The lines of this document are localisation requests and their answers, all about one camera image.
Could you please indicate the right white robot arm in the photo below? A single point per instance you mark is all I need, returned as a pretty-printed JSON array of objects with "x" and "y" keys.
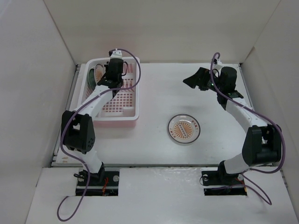
[{"x": 262, "y": 142}]

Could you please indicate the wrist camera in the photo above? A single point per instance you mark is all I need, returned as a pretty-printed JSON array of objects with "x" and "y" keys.
[
  {"x": 217, "y": 64},
  {"x": 115, "y": 54}
]

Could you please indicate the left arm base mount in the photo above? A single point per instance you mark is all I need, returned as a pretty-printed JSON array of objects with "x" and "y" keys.
[{"x": 107, "y": 185}]

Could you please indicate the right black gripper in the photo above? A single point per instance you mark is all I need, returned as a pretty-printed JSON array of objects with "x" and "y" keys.
[{"x": 198, "y": 79}]

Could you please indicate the pink white dish rack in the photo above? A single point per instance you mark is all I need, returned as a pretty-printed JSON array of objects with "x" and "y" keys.
[{"x": 123, "y": 109}]

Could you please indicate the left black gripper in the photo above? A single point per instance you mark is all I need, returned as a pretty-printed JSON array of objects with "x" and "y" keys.
[{"x": 106, "y": 66}]

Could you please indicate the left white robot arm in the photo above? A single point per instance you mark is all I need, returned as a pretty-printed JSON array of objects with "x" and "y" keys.
[{"x": 78, "y": 135}]

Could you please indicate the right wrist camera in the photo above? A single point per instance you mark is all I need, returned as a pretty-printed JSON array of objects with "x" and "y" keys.
[{"x": 217, "y": 64}]

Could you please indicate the small blue patterned plate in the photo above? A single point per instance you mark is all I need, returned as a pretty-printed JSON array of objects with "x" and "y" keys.
[{"x": 91, "y": 79}]

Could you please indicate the orange sunburst plate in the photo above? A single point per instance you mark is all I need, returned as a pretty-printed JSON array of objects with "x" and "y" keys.
[
  {"x": 183, "y": 129},
  {"x": 98, "y": 72}
]

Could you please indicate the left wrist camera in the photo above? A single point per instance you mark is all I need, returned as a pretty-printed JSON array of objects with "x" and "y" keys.
[{"x": 115, "y": 54}]

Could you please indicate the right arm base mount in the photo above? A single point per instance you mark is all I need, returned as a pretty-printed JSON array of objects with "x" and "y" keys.
[{"x": 217, "y": 182}]

